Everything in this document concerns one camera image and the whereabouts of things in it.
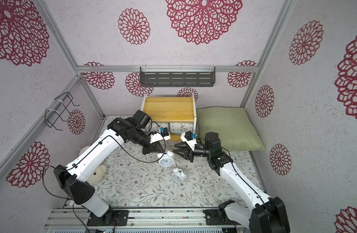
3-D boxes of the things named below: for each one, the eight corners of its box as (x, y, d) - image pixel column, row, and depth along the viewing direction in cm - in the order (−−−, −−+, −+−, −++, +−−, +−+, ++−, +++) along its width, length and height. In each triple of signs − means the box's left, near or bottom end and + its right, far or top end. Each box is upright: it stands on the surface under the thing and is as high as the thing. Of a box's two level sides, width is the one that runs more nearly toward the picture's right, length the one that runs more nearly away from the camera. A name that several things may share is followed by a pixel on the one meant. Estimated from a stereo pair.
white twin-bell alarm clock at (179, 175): (171, 179, 89) (171, 172, 81) (175, 173, 92) (175, 166, 84) (182, 185, 87) (183, 179, 79) (186, 179, 89) (186, 172, 81)
